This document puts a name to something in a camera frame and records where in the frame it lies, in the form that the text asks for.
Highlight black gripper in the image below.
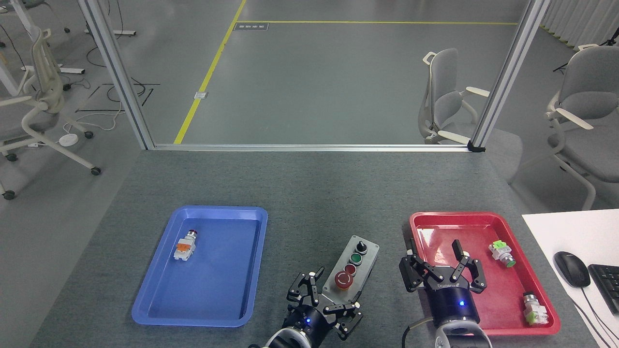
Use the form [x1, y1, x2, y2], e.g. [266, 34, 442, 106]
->
[285, 267, 363, 346]
[400, 237, 488, 328]

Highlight grey control box with buttons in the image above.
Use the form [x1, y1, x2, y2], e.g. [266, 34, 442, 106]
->
[322, 235, 380, 307]

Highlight green push button white base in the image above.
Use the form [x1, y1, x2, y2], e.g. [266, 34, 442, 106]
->
[488, 240, 516, 269]

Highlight silver push button green base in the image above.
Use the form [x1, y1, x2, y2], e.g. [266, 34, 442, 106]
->
[522, 291, 549, 327]

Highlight red push button orange base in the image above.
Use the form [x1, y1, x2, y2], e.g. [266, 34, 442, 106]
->
[173, 230, 198, 261]

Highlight red plastic tray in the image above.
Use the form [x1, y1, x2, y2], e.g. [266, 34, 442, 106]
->
[409, 211, 561, 336]

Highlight blue plastic tray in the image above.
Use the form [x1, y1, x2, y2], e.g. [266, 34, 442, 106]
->
[132, 206, 268, 328]

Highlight black computer mouse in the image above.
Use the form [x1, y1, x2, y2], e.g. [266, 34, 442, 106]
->
[554, 251, 591, 289]

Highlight white side desk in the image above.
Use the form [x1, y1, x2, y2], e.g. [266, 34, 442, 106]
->
[521, 209, 619, 348]

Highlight black keyboard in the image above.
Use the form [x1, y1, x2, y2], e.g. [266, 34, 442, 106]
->
[588, 264, 619, 315]

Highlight grey office chair white arms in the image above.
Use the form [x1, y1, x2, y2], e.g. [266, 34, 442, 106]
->
[418, 48, 524, 185]
[545, 44, 619, 211]

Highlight pale grey curtain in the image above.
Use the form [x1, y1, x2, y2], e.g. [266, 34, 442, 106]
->
[541, 0, 619, 49]

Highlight white mesh office chair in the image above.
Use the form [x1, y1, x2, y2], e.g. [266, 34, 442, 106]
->
[0, 27, 102, 201]

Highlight black mouse cable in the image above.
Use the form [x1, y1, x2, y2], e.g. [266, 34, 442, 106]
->
[573, 287, 619, 348]

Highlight silver aluminium post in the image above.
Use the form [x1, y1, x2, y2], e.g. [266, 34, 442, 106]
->
[468, 0, 552, 153]
[77, 0, 155, 150]

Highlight black floor cable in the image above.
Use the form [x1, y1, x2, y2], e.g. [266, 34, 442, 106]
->
[86, 46, 161, 113]

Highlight white floor cable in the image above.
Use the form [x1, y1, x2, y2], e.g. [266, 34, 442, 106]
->
[63, 99, 124, 134]

